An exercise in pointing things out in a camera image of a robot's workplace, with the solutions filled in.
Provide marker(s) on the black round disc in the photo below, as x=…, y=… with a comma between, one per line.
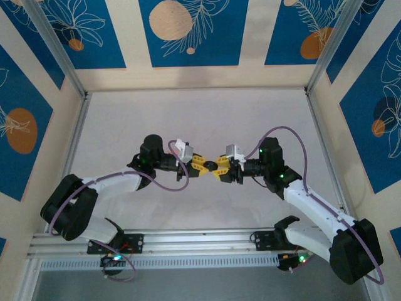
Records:
x=210, y=164

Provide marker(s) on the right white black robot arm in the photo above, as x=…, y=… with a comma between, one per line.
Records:
x=313, y=203

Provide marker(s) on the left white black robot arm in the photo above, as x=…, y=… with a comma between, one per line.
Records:
x=109, y=183

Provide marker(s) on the aluminium table side rail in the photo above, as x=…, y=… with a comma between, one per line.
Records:
x=75, y=138
x=326, y=141

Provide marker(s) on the aluminium mounting rail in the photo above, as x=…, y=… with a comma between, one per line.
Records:
x=200, y=243

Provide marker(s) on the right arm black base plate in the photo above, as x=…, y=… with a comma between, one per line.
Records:
x=263, y=239

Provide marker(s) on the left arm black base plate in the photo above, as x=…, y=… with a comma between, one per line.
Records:
x=138, y=241

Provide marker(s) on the aluminium frame post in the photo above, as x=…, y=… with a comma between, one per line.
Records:
x=332, y=47
x=56, y=47

